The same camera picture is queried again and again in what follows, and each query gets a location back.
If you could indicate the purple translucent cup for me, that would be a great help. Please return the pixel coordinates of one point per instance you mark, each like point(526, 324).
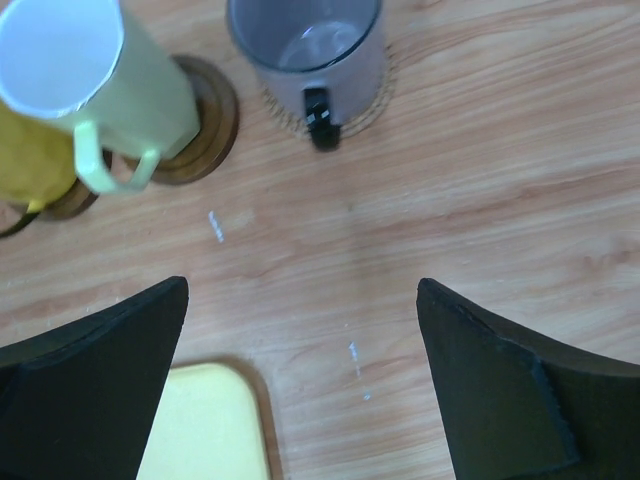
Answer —
point(321, 59)

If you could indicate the yellow plastic tray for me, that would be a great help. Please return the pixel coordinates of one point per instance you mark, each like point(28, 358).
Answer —
point(207, 426)

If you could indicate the dark brown wooden coaster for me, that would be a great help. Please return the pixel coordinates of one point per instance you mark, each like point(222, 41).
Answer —
point(219, 114)

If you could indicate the light woven rattan coaster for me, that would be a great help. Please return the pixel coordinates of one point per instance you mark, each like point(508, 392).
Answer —
point(296, 127)

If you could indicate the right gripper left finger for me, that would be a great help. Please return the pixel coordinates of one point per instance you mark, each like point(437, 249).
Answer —
point(79, 401)

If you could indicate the white cup green handle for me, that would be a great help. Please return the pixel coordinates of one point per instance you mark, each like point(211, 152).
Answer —
point(90, 68)

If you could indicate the yellow translucent cup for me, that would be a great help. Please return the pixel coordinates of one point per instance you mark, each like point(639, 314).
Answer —
point(37, 166)

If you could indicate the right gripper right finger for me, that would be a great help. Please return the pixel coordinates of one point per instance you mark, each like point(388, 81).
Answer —
point(516, 404)

